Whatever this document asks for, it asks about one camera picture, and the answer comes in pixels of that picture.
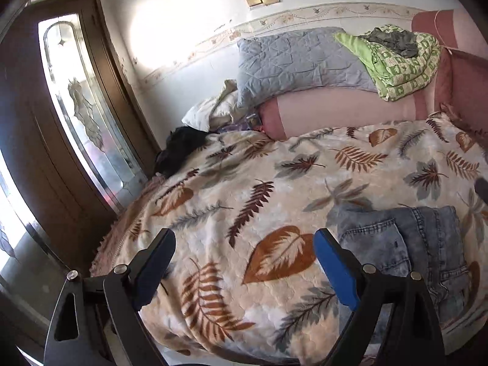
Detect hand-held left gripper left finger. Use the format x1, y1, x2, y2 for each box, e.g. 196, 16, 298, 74
43, 228, 177, 366

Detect wooden door with patterned glass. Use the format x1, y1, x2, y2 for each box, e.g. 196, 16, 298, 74
0, 0, 161, 366

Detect pink padded headboard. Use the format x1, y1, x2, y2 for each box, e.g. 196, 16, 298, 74
412, 9, 488, 134

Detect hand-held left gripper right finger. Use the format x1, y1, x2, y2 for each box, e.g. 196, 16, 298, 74
313, 228, 447, 366

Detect blue denim pants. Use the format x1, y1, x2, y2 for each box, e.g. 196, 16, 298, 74
326, 203, 473, 346

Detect leaf print blanket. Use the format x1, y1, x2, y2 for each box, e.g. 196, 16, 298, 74
89, 112, 488, 364

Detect black cloth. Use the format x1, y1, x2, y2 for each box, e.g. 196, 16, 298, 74
153, 126, 208, 178

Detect green patterned quilt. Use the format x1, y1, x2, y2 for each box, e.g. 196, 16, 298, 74
333, 25, 443, 102

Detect purple plastic packet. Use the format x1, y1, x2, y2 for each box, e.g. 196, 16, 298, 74
217, 112, 265, 134

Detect cream pillow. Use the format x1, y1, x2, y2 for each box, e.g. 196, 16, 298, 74
182, 79, 245, 132

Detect grey crumpled cloth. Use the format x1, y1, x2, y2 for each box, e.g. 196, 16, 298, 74
358, 27, 420, 59

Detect pink bolster cushion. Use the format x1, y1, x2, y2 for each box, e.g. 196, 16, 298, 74
263, 84, 439, 140

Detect grey quilted pillow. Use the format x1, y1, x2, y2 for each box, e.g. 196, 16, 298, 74
236, 27, 378, 109

